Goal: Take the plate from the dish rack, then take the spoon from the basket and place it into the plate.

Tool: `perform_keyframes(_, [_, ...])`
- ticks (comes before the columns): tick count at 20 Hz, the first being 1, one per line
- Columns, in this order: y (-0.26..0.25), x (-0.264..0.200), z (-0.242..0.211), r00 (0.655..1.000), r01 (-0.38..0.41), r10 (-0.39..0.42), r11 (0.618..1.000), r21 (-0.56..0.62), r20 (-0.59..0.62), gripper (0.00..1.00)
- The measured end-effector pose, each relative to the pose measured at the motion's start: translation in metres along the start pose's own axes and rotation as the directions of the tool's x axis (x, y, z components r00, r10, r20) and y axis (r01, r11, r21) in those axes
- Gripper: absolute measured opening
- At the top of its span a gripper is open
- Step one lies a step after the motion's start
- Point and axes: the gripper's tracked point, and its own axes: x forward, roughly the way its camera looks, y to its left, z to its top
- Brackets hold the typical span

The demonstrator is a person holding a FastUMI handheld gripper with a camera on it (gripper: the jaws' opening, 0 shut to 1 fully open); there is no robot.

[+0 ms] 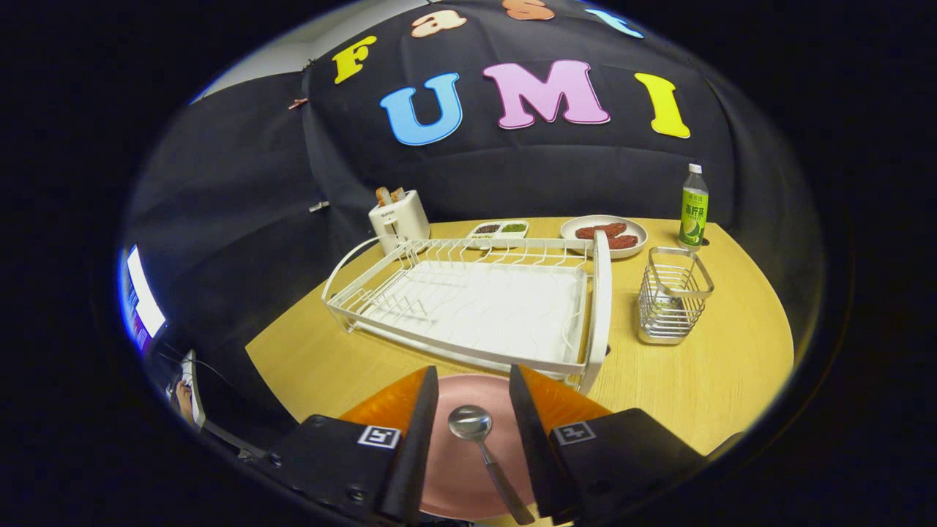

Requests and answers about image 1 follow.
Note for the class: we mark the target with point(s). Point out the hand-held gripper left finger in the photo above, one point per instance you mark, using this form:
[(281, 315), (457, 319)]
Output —
[(410, 454)]

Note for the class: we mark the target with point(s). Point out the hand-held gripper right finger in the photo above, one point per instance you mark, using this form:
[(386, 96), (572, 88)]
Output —
[(531, 439)]

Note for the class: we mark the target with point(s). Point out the pink plate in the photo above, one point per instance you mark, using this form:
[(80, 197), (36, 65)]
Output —
[(454, 476)]

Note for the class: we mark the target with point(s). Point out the metal spoon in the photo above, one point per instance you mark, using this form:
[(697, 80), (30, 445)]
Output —
[(470, 423)]

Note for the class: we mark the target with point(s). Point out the white plate with sausages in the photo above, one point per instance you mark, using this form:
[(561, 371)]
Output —
[(585, 245)]

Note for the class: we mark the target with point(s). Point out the white divided grain dish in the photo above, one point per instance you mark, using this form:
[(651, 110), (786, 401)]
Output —
[(498, 236)]

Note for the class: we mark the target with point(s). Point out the red sausage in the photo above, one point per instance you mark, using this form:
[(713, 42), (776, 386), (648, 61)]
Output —
[(624, 241), (600, 230)]

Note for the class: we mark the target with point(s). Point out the white flat device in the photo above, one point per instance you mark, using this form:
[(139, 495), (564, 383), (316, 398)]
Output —
[(192, 380)]

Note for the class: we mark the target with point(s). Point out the white toaster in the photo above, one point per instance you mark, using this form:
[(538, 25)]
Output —
[(402, 219)]

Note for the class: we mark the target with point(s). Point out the toast slice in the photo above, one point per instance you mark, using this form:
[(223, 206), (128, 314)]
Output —
[(383, 196), (397, 195)]

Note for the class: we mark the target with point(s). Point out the green label drink bottle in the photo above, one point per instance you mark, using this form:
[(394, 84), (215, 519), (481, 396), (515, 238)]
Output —
[(693, 212)]

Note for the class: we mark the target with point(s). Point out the lit computer screen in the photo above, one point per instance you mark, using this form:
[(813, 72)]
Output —
[(146, 300)]

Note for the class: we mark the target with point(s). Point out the red cloth clip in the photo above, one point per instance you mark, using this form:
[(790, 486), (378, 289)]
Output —
[(296, 103)]

